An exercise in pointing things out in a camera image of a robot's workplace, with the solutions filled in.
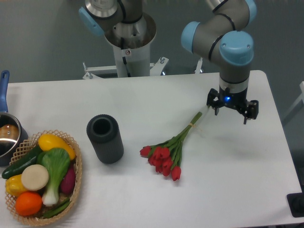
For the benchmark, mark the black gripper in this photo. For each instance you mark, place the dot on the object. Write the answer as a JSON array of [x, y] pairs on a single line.
[[237, 101]]

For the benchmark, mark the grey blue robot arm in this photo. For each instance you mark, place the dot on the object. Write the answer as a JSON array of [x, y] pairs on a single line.
[[223, 42]]

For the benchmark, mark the red tulip bouquet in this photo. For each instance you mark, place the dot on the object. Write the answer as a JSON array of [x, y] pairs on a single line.
[[166, 157]]

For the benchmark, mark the black device at edge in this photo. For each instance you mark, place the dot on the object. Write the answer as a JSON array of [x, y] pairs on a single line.
[[296, 204]]

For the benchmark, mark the dark grey ribbed vase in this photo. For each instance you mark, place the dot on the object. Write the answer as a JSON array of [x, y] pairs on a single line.
[[104, 135]]

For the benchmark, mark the purple red onion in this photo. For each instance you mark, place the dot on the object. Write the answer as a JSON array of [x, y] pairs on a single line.
[[68, 183]]

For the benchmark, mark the green bok choy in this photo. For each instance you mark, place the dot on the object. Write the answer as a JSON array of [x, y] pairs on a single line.
[[56, 161]]

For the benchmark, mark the yellow squash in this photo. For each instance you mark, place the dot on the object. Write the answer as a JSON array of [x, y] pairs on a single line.
[[49, 141]]

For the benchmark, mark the green bean pod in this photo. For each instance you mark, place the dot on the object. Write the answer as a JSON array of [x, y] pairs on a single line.
[[57, 210]]

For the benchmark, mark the round beige bun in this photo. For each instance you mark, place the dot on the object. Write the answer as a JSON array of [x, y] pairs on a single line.
[[35, 177]]

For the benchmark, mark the dark green cucumber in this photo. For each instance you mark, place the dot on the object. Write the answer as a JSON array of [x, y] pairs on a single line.
[[21, 164]]

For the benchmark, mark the woven wicker basket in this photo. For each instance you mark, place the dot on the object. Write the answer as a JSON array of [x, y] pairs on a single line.
[[38, 219]]

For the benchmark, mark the orange fruit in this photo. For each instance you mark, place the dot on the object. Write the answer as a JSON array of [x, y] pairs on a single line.
[[28, 203]]

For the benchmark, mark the yellow bell pepper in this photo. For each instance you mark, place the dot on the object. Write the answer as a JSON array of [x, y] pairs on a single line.
[[14, 186]]

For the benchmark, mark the white frame at right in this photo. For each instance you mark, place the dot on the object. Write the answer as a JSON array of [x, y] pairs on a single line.
[[295, 107]]

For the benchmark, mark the white metal base frame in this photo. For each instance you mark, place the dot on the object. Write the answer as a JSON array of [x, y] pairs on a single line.
[[155, 69]]

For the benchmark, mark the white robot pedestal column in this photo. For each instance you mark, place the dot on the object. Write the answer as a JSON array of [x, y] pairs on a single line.
[[131, 45]]

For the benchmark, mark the blue handled saucepan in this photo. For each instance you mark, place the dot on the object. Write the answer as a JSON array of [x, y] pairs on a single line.
[[12, 134]]

